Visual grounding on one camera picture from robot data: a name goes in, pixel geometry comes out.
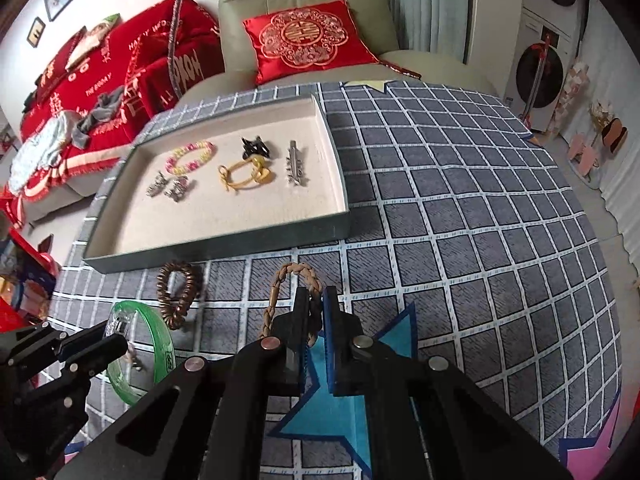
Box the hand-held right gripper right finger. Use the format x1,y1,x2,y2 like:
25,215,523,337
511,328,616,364
322,286,574,480

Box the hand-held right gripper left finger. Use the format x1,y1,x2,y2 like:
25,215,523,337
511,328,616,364
55,287,311,480

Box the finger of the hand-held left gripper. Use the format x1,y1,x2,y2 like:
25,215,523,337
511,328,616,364
0,323,129,376
14,365,91,461

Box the braided brown bracelet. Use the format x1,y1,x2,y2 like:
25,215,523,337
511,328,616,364
260,262,321,349

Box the green plastic bangle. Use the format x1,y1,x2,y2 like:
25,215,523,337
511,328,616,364
105,299,176,406

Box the dark brown beaded bracelet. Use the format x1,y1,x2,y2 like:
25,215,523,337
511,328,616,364
157,261,204,330

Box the grey jewelry tray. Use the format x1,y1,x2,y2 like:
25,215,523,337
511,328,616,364
82,93,351,275

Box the yellow hair tie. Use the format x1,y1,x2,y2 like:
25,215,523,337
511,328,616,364
217,155,275,194

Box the silver hair clip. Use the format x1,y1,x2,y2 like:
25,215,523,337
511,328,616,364
284,140,305,187

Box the black hair claw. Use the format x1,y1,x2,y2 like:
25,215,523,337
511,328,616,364
241,134,274,159

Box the pink yellow beaded bracelet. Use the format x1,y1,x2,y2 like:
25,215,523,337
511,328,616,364
164,139,215,177

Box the clear plastic hair clip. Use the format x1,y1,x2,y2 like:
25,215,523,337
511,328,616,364
103,304,132,341

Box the blue printed box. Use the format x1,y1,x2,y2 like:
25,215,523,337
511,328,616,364
0,229,61,316

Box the beige sofa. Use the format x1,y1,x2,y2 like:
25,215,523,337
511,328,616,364
24,157,124,226

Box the grey checked tablecloth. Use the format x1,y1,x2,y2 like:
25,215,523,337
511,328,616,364
50,80,622,480

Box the white clothing pile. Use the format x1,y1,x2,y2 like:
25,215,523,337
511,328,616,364
7,109,81,194

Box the grey garment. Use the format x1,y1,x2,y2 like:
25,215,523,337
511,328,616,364
72,85,126,147

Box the sofa with red blanket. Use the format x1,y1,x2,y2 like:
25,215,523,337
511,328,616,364
0,0,226,212

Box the red embroidered cushion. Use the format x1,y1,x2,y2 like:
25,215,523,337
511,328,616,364
242,0,381,86

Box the white printed pillow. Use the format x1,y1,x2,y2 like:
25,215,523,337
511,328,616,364
64,12,121,71

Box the pink slippers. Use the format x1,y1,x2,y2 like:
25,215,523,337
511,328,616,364
567,132,601,171

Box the gooseneck phone holder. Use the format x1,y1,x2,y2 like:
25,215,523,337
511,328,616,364
167,0,194,96

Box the white washing machine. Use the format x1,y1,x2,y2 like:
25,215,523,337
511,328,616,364
504,7,584,134

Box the red mop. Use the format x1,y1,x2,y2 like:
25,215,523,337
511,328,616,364
519,29,556,121

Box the pink flower decoration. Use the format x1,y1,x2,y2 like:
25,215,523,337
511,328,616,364
549,57,589,134

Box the teal curtain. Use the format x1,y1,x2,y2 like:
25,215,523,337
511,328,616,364
372,0,474,64

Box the white curtain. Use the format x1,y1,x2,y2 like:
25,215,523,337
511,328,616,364
564,0,640,282

